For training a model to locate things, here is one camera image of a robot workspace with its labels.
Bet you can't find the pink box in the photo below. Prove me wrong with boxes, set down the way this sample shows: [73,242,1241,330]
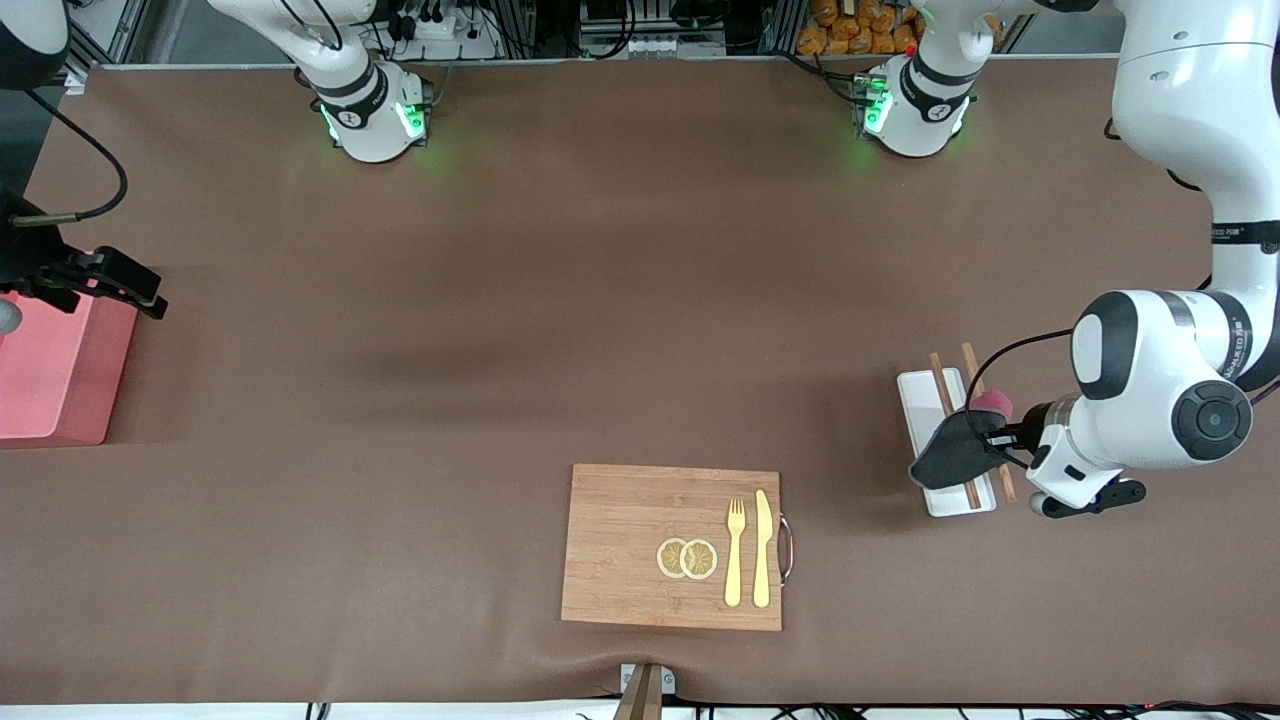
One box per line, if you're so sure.
[0,285,139,447]

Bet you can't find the white power strip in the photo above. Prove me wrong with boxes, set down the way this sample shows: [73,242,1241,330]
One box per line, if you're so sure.
[385,0,501,59]

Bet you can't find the yellow plastic knife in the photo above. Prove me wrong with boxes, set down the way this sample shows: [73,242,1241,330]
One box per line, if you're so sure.
[752,489,773,609]

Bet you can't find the white rectangular tray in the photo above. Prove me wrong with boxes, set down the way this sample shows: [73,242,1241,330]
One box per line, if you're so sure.
[897,368,998,518]

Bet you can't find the grey and pink cloth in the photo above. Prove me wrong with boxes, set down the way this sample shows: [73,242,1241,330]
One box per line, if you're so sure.
[908,392,1013,491]

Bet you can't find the brown bar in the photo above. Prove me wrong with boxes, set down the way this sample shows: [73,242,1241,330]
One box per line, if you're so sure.
[612,667,664,720]

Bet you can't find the yellow plastic fork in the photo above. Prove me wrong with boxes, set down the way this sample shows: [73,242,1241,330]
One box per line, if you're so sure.
[724,498,748,608]

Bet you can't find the bamboo cutting board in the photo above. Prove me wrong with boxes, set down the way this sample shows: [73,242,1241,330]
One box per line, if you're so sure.
[560,463,796,633]

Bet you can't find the orange snack bags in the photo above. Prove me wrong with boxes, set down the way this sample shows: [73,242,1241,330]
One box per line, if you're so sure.
[797,0,921,56]

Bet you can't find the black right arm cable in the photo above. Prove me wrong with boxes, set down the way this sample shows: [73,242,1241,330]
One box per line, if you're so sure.
[12,90,129,226]

